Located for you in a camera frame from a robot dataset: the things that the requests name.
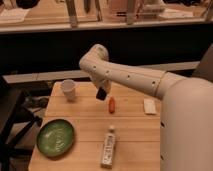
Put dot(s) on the white eraser block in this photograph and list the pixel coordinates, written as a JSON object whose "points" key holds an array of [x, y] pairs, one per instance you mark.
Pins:
{"points": [[149, 106]]}

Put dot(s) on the black chair left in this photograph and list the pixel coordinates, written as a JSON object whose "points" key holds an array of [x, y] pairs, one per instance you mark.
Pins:
{"points": [[12, 111]]}

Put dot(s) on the orange red small object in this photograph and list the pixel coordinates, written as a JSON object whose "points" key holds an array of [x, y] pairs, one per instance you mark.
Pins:
{"points": [[111, 105]]}

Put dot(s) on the green ceramic plate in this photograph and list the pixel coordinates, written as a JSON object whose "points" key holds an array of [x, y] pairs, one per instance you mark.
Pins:
{"points": [[55, 138]]}

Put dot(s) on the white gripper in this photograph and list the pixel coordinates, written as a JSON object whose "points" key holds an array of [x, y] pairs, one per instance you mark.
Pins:
{"points": [[99, 78]]}

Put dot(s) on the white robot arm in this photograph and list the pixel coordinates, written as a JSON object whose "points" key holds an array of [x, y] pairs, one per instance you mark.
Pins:
{"points": [[186, 117]]}

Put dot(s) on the white squeeze tube bottle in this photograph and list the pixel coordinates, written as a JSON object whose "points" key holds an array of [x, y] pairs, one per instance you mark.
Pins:
{"points": [[108, 148]]}

